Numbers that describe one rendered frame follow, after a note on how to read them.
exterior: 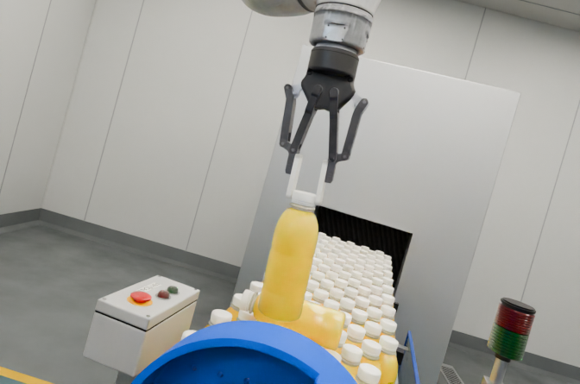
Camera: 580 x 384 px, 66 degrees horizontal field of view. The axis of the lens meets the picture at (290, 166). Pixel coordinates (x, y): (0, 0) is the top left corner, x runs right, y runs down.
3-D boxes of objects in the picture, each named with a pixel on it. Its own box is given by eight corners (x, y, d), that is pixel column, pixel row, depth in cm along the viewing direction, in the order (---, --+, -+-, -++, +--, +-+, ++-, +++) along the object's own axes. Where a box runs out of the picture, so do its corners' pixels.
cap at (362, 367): (357, 378, 75) (360, 368, 75) (356, 368, 79) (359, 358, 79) (380, 386, 75) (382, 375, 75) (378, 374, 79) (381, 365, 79)
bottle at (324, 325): (346, 324, 78) (247, 291, 81) (337, 360, 79) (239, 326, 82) (349, 307, 84) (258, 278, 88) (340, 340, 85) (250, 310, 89)
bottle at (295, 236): (270, 326, 65) (297, 203, 64) (249, 306, 71) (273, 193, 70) (308, 324, 69) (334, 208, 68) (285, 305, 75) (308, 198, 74)
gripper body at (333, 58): (305, 40, 65) (292, 102, 66) (362, 49, 64) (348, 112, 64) (312, 53, 73) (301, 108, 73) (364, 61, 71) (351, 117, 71)
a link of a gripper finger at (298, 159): (299, 154, 68) (295, 153, 68) (289, 198, 68) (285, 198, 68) (303, 154, 71) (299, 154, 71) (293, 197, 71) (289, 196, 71)
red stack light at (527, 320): (498, 327, 83) (504, 307, 83) (490, 317, 89) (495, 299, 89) (534, 339, 82) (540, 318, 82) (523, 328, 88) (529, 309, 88)
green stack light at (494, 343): (490, 352, 83) (498, 327, 83) (483, 341, 89) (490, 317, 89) (526, 365, 82) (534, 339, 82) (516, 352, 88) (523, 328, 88)
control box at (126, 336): (81, 355, 74) (97, 297, 73) (145, 319, 93) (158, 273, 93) (133, 378, 72) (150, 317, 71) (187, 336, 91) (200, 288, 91)
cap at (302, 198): (299, 203, 67) (302, 191, 66) (286, 198, 70) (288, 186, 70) (320, 205, 69) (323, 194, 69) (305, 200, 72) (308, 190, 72)
